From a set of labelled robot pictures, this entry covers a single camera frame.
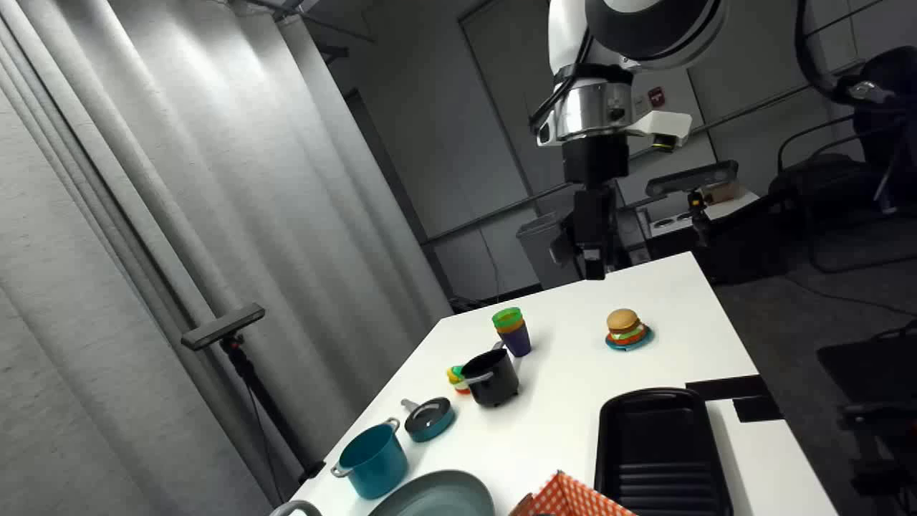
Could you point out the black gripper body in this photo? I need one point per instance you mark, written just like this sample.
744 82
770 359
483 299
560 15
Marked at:
593 168

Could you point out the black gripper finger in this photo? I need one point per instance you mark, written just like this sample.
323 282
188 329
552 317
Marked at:
602 247
586 250

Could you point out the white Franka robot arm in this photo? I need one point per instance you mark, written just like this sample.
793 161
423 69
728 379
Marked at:
591 105

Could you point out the grey round plate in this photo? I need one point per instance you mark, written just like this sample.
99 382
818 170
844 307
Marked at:
434 498

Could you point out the toy burger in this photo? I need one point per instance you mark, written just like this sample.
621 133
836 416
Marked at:
626 329

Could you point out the background cabinet with clutter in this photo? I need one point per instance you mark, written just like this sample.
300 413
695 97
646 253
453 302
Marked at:
689 216

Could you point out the black toy pot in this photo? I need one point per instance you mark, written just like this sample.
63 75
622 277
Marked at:
490 376

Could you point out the small colourful toy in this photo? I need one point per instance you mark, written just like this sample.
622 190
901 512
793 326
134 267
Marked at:
457 379

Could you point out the black ribbed tray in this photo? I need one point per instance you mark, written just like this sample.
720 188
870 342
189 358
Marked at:
659 454

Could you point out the teal pot lid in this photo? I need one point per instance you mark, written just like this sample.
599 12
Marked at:
432 421

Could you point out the orange checkered box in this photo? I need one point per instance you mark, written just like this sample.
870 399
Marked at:
569 501

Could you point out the black office chair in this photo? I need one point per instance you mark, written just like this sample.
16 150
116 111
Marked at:
861 145

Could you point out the teal toy pot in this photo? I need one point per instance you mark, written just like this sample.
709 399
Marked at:
373 461

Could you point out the black cart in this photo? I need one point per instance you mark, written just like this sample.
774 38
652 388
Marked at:
874 402

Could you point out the black tripod stand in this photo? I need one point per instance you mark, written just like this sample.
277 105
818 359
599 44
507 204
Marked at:
230 332

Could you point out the grey curtain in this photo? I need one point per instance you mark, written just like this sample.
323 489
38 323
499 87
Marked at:
144 239

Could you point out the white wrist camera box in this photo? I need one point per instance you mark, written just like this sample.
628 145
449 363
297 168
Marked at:
659 124

